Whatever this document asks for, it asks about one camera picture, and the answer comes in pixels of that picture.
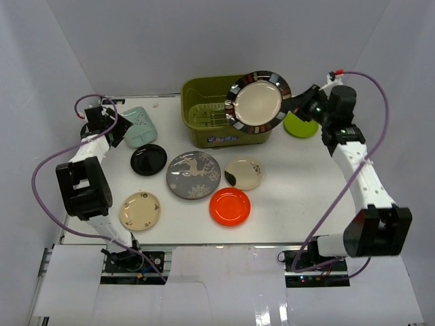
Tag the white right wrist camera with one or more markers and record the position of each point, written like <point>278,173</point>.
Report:
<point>334,78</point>

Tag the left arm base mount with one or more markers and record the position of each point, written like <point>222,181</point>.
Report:
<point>134,270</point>

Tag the left blue table label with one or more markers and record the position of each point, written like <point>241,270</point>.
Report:
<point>118,101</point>

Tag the cream plate with black patch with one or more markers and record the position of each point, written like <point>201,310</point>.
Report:
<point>244,172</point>

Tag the striped dark rim plate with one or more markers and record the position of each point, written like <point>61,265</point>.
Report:
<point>255,103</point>

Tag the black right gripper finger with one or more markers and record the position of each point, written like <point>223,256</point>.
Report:
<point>301,103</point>
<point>303,115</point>

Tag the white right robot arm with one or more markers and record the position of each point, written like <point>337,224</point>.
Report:
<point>379,226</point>

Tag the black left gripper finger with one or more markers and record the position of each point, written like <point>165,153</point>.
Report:
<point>118,121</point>
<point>115,138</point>

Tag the cream plate with small motifs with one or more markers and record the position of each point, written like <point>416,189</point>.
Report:
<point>140,211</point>

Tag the orange plate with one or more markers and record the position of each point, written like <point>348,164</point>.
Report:
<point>230,207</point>

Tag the lime green plate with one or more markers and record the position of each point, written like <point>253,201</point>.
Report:
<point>298,128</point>

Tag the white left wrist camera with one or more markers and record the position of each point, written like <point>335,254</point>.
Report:
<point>81,114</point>

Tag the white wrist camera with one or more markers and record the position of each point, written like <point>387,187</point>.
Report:
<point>81,114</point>
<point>334,78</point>

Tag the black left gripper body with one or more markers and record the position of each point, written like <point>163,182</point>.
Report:
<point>119,123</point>

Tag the black round plate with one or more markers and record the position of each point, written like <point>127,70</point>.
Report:
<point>148,160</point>

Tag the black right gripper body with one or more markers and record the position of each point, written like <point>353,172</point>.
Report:
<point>318,108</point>

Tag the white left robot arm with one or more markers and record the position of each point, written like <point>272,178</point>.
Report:
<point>84,188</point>

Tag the olive green plastic bin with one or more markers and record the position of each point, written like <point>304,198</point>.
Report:
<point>202,110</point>

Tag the pale blue rectangular plate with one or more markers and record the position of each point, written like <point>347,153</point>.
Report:
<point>142,131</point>

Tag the grey reindeer plate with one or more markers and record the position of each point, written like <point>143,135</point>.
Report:
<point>193,175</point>

